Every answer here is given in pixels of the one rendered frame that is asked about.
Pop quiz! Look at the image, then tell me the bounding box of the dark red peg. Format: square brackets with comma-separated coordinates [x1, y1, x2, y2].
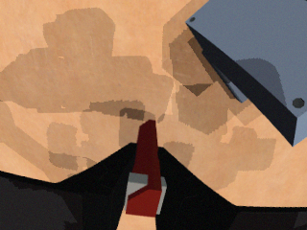
[123, 119, 168, 218]

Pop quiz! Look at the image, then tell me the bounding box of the grey sloped panel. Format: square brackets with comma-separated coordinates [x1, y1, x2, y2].
[185, 0, 307, 146]

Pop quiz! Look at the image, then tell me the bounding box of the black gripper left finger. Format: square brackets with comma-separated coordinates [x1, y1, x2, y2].
[0, 143, 137, 230]

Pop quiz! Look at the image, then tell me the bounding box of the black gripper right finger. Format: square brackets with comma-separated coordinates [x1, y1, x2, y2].
[154, 147, 307, 230]

